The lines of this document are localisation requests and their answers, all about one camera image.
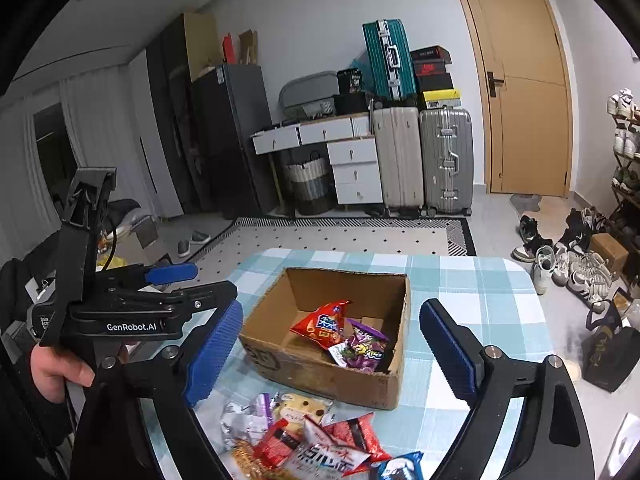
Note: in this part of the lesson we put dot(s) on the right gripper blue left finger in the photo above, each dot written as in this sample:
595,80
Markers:
112,441

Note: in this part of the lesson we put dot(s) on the black tall cabinet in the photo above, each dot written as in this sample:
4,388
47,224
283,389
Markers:
176,57

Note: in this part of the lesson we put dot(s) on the stacked shoe boxes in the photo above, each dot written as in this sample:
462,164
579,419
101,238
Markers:
430,71

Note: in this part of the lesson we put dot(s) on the wooden door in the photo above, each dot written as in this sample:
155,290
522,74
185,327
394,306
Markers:
524,95

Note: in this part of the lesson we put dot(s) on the white drawer desk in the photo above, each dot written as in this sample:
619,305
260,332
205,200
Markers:
351,148

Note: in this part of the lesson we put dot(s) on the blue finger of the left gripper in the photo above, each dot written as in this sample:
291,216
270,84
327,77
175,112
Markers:
172,273

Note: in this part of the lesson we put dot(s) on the red Fanta-style snack bag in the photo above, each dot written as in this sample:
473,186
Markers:
325,325

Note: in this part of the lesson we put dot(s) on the teal suitcase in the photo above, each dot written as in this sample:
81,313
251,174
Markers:
390,59

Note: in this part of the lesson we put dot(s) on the purple candy snack bag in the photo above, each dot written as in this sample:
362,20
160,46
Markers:
363,350

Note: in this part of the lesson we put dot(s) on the blue Oreo packet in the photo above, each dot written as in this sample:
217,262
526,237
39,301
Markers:
403,467

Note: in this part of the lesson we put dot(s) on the black refrigerator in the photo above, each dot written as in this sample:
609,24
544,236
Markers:
230,105

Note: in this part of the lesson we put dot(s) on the striped laundry basket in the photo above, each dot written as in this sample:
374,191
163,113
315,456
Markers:
311,185

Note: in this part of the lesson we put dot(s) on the silver grey suitcase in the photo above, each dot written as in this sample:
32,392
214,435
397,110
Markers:
448,166

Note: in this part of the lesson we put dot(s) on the grey slippers pair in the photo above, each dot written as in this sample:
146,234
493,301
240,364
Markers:
197,238

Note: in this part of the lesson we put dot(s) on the SF Express cardboard box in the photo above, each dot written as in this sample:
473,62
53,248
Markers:
381,301

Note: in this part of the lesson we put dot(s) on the wooden shoe rack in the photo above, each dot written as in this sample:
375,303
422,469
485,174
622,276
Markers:
625,181

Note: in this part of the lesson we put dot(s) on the beige suitcase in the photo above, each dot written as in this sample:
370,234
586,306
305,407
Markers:
397,136

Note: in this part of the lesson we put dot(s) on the white curtain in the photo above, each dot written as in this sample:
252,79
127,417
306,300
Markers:
98,113

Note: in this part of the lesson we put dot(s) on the silver foil snack packet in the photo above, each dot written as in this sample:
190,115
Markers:
247,423

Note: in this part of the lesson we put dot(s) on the person's left hand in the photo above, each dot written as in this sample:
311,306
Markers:
51,368

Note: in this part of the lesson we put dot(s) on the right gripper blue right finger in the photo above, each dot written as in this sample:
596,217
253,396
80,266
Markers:
551,440

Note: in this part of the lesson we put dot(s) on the orange noodle snack bag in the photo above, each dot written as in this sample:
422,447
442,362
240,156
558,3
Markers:
245,465

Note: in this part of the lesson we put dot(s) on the small brown cardboard box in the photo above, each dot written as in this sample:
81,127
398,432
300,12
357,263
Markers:
610,250

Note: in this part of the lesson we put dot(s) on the cookie biscuit clear packet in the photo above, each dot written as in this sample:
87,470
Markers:
294,408

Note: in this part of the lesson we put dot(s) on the large white noodle snack bag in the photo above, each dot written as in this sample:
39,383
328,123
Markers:
319,456

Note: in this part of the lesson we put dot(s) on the black paper shopping bag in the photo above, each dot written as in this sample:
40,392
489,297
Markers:
611,352

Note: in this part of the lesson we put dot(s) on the red snack packet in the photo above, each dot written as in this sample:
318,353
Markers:
276,445
358,432

